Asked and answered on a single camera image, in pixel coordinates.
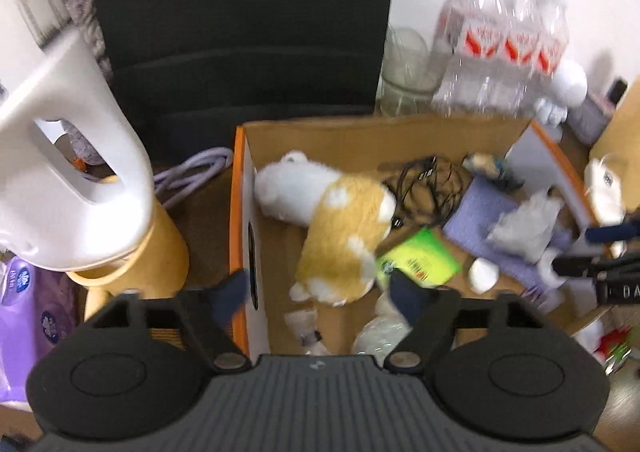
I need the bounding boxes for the small clear wrapper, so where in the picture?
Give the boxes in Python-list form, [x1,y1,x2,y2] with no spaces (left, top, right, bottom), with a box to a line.
[284,310,329,356]

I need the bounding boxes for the red artificial flower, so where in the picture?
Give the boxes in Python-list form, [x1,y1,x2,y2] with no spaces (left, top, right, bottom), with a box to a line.
[593,326,632,376]

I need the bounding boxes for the yellow white plush toy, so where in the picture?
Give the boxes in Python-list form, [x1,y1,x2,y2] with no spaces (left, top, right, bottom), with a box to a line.
[254,151,397,307]

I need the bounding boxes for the left water bottle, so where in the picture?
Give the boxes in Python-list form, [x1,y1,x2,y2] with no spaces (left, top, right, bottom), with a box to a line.
[434,0,506,115]

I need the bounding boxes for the right water bottle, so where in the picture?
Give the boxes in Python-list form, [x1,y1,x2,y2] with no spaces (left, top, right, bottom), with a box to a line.
[524,0,570,115]

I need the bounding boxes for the white tissue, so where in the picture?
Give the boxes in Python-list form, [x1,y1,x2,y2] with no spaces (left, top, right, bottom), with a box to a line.
[486,191,565,264]

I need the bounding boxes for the clear plastic bag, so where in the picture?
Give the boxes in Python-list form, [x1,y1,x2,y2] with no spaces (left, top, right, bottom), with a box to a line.
[352,293,411,366]

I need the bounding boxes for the purple cable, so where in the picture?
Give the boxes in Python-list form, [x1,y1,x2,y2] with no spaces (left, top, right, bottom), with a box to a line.
[152,145,236,211]

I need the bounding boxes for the white detergent bottle vase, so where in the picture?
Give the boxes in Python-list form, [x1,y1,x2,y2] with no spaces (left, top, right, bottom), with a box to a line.
[1,0,154,271]

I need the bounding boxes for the white robot speaker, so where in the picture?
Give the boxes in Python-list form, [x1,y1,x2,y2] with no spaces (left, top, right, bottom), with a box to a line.
[534,57,588,128]

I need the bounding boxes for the yellow eraser box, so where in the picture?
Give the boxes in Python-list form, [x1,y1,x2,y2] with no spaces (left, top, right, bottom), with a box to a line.
[584,158,626,225]

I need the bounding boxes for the starry night tissue pack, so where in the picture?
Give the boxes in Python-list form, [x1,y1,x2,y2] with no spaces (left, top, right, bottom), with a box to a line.
[462,152,524,193]

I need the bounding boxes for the yellow mug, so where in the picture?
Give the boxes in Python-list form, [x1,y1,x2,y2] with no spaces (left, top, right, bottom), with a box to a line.
[67,201,190,321]

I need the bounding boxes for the red cardboard box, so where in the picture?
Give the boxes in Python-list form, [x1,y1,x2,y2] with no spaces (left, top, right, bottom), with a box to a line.
[228,114,614,364]

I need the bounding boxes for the middle water bottle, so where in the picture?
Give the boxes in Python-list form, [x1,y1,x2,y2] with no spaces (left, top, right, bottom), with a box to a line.
[489,0,541,115]

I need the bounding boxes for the black paper bag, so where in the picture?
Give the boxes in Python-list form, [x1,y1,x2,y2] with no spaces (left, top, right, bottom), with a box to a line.
[94,0,390,165]

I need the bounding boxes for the black cable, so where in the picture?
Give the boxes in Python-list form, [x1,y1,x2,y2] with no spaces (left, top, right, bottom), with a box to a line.
[376,155,474,230]

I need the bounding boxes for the yellow thermos jug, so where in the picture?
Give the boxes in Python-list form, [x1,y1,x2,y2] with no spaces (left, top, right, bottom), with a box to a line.
[590,78,640,211]

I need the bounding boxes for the purple tissue box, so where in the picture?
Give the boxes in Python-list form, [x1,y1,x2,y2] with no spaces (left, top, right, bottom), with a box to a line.
[0,257,77,411]

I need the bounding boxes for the purple knit pouch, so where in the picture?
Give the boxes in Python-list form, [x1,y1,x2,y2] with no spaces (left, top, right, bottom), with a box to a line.
[442,177,575,293]

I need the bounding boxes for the glass cup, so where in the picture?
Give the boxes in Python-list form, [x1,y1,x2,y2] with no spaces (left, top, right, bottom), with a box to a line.
[376,26,439,117]

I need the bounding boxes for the water bottle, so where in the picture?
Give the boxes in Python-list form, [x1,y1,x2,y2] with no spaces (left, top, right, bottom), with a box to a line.
[434,0,506,115]
[524,0,570,115]
[489,0,541,115]

